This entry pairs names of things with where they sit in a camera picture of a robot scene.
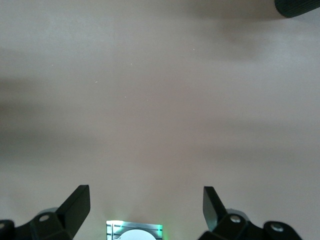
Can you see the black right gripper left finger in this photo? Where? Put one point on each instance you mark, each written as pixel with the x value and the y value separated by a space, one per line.
pixel 75 212

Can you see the black ribbed cylinder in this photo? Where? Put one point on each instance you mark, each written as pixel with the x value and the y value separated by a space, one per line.
pixel 300 8

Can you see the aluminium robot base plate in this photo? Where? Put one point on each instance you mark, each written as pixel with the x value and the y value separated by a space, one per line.
pixel 112 232

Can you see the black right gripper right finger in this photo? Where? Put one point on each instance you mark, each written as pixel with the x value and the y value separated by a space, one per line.
pixel 215 212

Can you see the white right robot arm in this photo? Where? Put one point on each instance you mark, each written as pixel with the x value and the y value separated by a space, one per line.
pixel 137 236

